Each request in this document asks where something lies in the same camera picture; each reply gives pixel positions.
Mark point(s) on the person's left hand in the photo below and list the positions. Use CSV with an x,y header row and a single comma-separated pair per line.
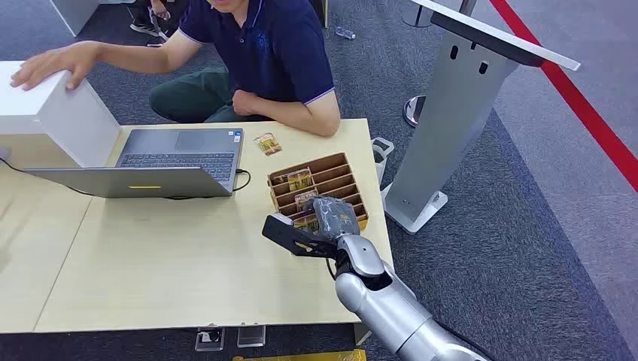
x,y
244,103

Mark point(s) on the person's right hand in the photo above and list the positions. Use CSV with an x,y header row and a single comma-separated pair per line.
x,y
62,60

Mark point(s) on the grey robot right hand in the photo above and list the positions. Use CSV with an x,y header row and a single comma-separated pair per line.
x,y
331,216

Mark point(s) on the person's right forearm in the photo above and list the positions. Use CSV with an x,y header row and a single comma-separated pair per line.
x,y
134,59

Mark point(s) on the person's left forearm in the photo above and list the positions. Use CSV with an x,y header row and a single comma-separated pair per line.
x,y
299,117

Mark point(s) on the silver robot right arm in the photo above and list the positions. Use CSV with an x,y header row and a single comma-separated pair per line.
x,y
384,304

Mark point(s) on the gold printed card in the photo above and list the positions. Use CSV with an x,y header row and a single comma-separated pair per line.
x,y
268,144
305,198
299,180
306,223

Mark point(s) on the wooden slotted card organizer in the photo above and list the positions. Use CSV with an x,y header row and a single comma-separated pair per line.
x,y
329,177

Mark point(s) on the person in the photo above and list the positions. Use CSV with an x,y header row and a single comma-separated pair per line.
x,y
271,50

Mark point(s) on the white cabinet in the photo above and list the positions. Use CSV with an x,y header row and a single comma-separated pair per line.
x,y
75,12

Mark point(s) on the white rectangular box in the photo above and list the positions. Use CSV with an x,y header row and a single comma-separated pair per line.
x,y
45,114

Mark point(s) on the grey open laptop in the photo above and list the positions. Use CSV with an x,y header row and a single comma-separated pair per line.
x,y
179,157

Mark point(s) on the black and white shoe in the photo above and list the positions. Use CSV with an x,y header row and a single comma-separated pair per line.
x,y
145,27

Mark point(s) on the clear plastic bottle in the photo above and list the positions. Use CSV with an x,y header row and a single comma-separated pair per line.
x,y
345,33

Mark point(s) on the round metal stanchion base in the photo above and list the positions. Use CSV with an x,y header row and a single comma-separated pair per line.
x,y
413,110
417,15

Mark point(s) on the yellow sheet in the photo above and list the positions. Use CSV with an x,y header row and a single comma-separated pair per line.
x,y
304,356

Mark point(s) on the floor socket box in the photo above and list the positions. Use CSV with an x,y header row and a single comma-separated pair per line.
x,y
251,336
209,339

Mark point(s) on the silver kiosk stand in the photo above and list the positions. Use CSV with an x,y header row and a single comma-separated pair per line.
x,y
448,124

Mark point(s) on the red floor tape strip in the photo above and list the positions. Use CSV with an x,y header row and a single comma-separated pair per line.
x,y
578,102

